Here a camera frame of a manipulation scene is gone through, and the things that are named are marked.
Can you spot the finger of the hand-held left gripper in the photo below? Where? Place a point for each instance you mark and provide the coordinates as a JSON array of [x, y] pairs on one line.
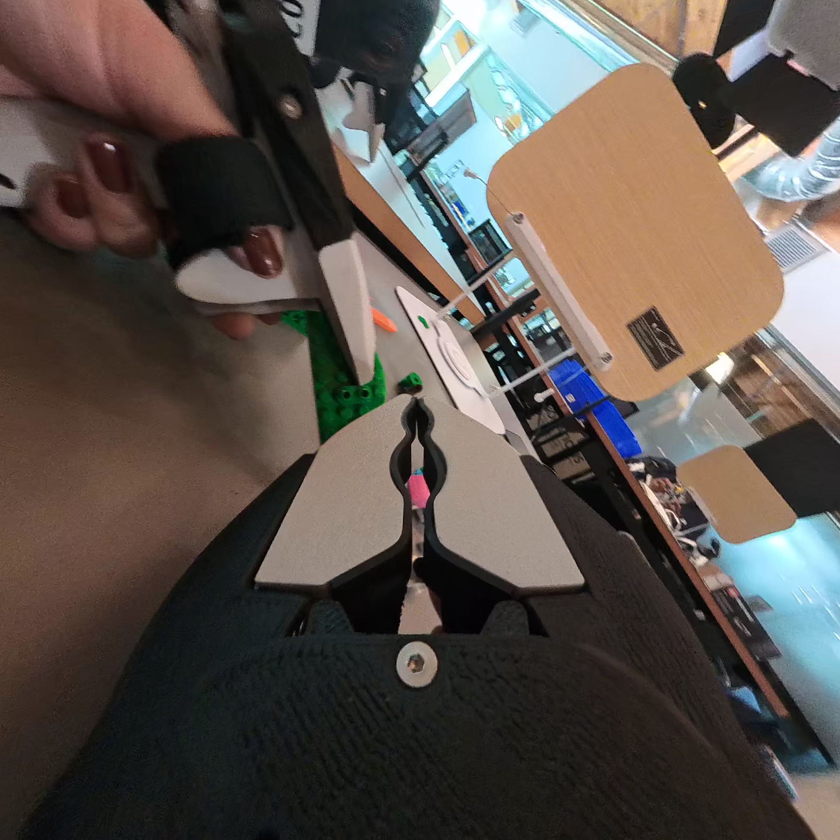
[[351, 308]]

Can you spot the person's left hand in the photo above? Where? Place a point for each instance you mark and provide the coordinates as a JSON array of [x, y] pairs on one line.
[[98, 59]]

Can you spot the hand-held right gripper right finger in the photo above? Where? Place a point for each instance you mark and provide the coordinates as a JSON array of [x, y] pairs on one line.
[[505, 518]]

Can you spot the grey table wooden edge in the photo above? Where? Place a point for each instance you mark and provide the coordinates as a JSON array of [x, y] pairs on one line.
[[400, 216]]

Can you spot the pink teal lego animal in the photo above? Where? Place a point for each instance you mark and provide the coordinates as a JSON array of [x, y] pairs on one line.
[[418, 492]]

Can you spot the white stand wooden board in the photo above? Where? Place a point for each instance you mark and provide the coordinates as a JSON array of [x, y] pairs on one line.
[[623, 197]]

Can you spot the blue storage bin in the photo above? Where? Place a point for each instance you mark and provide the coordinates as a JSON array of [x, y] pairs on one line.
[[590, 400]]

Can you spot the orange brick separator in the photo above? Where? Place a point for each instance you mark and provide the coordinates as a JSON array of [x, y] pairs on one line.
[[384, 319]]

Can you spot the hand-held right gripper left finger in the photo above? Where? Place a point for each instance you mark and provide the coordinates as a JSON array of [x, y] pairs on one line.
[[334, 518]]

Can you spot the green lego plate assembly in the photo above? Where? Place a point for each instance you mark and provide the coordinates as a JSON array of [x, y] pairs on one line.
[[334, 394]]

